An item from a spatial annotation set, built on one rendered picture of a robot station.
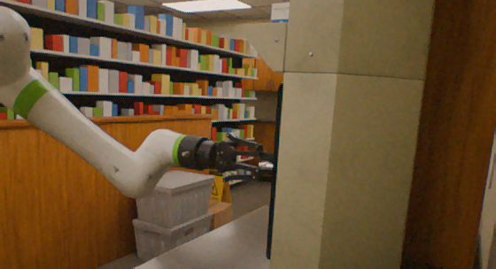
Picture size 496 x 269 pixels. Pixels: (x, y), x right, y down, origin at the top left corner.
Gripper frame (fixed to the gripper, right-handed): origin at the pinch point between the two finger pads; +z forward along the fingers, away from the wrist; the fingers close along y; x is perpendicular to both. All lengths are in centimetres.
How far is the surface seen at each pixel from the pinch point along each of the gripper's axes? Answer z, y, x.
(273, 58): 2.7, 23.4, -12.1
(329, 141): 16.0, 7.6, -11.3
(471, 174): 42.0, 1.1, 26.0
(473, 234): 44, -14, 27
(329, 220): 17.4, -8.7, -9.6
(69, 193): -189, -52, 92
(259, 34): -0.7, 28.5, -12.3
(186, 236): -143, -90, 169
